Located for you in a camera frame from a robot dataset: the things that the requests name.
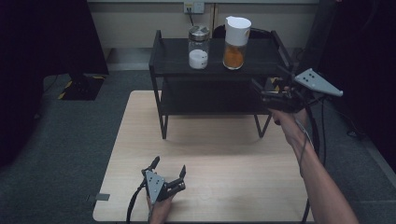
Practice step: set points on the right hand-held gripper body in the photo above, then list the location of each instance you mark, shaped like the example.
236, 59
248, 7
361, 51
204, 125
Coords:
299, 91

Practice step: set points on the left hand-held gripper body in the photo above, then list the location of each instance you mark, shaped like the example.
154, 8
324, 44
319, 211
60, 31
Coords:
155, 186

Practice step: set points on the black two-tier shelf rack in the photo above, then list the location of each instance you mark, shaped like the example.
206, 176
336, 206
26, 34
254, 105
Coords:
214, 90

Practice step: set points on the glass jar with white lid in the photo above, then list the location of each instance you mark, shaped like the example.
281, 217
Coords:
236, 40

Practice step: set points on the glass jar with silver lid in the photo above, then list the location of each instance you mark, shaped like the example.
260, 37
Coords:
198, 46

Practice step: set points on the person's left hand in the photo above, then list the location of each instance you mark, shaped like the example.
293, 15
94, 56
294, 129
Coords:
160, 211

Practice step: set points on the person's right hand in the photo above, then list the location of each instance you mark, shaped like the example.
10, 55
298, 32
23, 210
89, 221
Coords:
289, 124

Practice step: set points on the black upright stand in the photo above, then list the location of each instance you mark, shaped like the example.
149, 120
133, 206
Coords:
317, 37

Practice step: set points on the dark curtain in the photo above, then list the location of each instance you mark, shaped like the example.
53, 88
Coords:
367, 77
37, 62

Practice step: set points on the black stand base striped tape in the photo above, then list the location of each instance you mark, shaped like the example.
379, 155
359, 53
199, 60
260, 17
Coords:
82, 88

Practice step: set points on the grey metal table bracket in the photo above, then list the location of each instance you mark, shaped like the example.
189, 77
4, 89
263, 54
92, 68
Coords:
101, 197

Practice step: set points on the white wall socket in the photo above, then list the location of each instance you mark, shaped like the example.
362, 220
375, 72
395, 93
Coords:
193, 6

